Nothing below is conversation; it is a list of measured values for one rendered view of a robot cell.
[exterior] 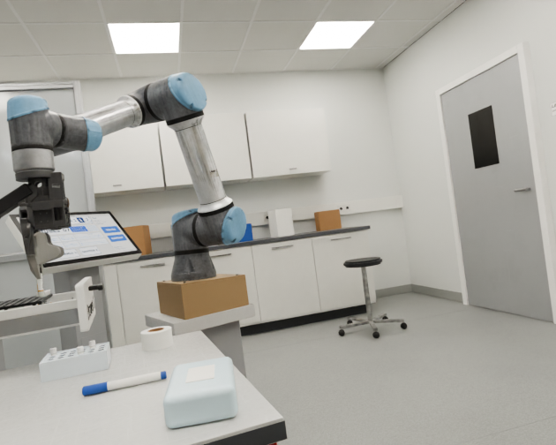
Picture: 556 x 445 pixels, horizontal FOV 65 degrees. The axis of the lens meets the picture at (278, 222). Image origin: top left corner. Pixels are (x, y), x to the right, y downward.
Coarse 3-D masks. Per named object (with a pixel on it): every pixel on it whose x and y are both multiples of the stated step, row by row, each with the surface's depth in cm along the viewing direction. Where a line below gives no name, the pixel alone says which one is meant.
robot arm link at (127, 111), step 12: (132, 96) 127; (96, 108) 119; (108, 108) 119; (120, 108) 122; (132, 108) 126; (144, 108) 128; (96, 120) 114; (108, 120) 117; (120, 120) 121; (132, 120) 126; (144, 120) 130; (156, 120) 132; (108, 132) 119
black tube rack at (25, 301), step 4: (8, 300) 115; (12, 300) 113; (16, 300) 113; (20, 300) 111; (24, 300) 109; (28, 300) 107; (32, 300) 107; (0, 304) 108; (4, 304) 106; (8, 304) 105; (12, 304) 104; (16, 304) 103; (20, 304) 101; (24, 304) 102; (28, 304) 102; (32, 304) 102; (40, 304) 110; (0, 308) 100; (4, 308) 100; (8, 308) 101
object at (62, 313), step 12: (60, 300) 122; (72, 300) 102; (0, 312) 97; (12, 312) 98; (24, 312) 98; (36, 312) 99; (48, 312) 100; (60, 312) 101; (72, 312) 101; (0, 324) 96; (12, 324) 97; (24, 324) 98; (36, 324) 99; (48, 324) 100; (60, 324) 100; (72, 324) 101; (0, 336) 96; (12, 336) 97
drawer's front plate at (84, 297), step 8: (88, 280) 118; (80, 288) 101; (80, 296) 101; (88, 296) 112; (80, 304) 101; (88, 304) 109; (80, 312) 100; (80, 320) 100; (80, 328) 100; (88, 328) 101
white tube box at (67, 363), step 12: (84, 348) 94; (96, 348) 93; (108, 348) 92; (48, 360) 87; (60, 360) 86; (72, 360) 86; (84, 360) 87; (96, 360) 88; (108, 360) 88; (48, 372) 85; (60, 372) 85; (72, 372) 86; (84, 372) 87
